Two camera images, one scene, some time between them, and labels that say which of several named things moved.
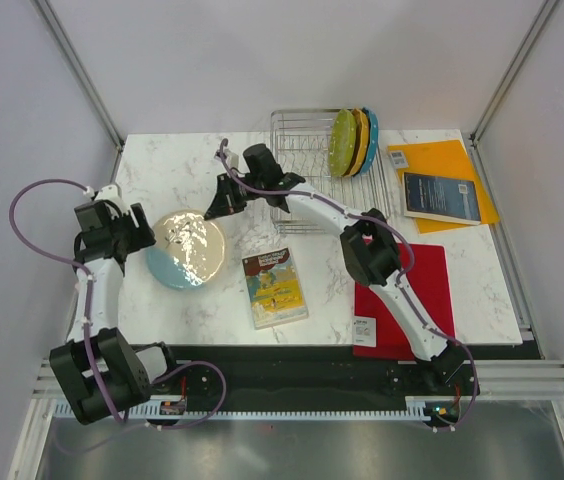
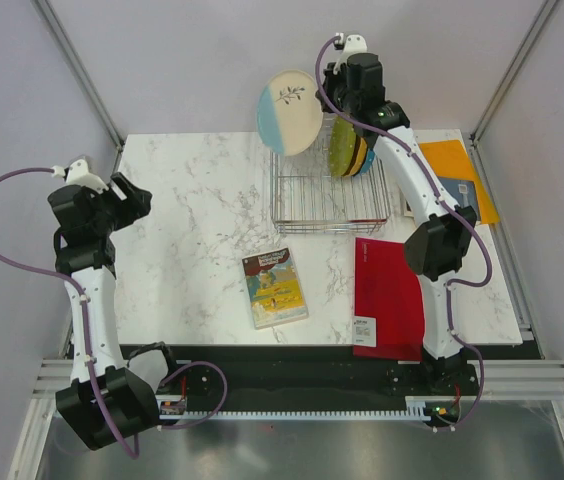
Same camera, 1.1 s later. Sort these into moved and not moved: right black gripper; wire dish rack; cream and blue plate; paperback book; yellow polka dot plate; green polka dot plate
Moved: right black gripper; cream and blue plate
Not moved: paperback book; wire dish rack; green polka dot plate; yellow polka dot plate
